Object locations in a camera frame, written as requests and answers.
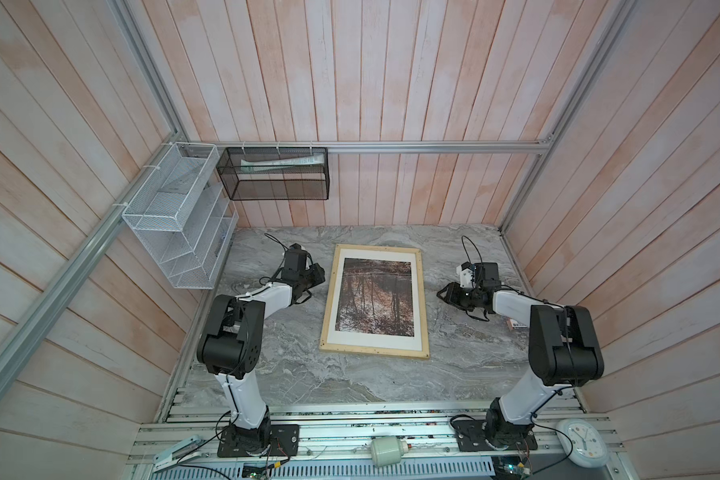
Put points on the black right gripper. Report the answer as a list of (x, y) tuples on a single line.
[(451, 292)]

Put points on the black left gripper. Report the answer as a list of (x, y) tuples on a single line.
[(319, 276)]

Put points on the white mat board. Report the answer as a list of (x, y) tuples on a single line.
[(375, 342)]

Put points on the autumn forest photo print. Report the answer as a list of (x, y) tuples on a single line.
[(376, 297)]

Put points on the light wooden picture frame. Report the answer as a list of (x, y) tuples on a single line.
[(330, 300)]

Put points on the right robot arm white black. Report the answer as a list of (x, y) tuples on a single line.
[(563, 348)]

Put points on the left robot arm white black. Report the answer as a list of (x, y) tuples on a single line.
[(231, 343)]

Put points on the paper in black basket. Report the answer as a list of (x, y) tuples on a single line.
[(308, 164)]

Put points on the white cylindrical device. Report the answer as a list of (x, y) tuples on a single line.
[(386, 451)]

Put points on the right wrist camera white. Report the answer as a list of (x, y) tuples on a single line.
[(467, 277)]

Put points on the black wire mesh basket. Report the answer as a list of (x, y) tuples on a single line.
[(275, 186)]

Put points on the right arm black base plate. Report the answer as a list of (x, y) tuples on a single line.
[(480, 436)]

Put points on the white wire mesh shelf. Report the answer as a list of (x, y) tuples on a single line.
[(181, 217)]

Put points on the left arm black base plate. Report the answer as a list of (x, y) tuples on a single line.
[(275, 440)]

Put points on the white wall clock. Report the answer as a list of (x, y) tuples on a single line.
[(582, 443)]

